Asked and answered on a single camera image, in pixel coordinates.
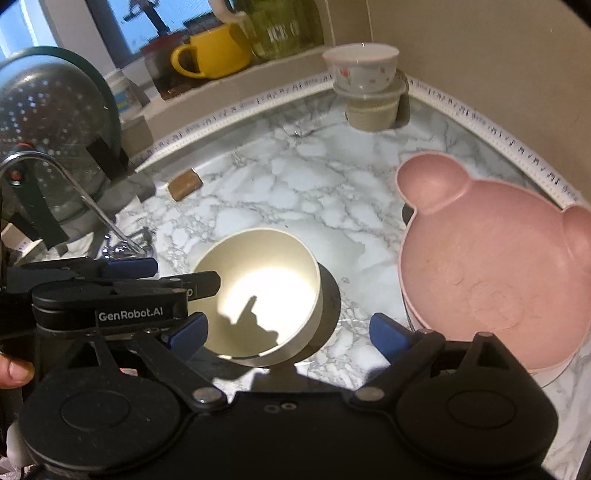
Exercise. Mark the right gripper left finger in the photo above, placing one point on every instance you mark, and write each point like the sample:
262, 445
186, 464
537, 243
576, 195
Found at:
166, 355

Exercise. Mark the yellow mug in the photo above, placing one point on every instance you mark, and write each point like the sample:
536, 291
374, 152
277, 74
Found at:
216, 53

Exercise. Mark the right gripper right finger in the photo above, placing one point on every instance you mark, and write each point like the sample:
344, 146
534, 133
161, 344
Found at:
410, 356

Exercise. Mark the glass pitcher green lid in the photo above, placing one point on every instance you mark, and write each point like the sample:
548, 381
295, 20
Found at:
276, 29

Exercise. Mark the white floral ceramic bowl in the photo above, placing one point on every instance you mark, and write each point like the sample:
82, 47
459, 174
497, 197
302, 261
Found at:
362, 68

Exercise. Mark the metal colander green rim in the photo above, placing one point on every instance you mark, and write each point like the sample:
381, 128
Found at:
55, 102

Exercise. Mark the cream round bowl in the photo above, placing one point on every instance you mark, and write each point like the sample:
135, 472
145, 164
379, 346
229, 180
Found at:
270, 302

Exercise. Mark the person's hand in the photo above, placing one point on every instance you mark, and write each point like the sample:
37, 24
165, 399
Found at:
14, 373

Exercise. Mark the pink bear-shaped plate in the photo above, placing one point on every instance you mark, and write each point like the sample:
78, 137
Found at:
433, 182

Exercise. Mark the brown soap bar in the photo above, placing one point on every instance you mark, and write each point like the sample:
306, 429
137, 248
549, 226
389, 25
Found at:
184, 184

